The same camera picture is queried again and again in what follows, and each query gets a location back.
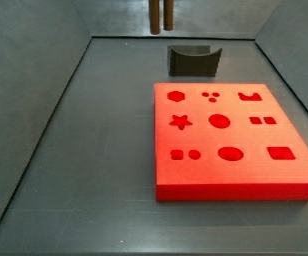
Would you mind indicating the brown three prong peg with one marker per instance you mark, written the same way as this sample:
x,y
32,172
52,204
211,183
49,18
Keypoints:
x,y
161,15

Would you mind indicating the red shape sorting board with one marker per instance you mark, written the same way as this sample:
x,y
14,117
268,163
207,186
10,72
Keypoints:
x,y
227,145

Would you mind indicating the dark grey curved holder block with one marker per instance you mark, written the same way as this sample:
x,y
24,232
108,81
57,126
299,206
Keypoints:
x,y
193,60

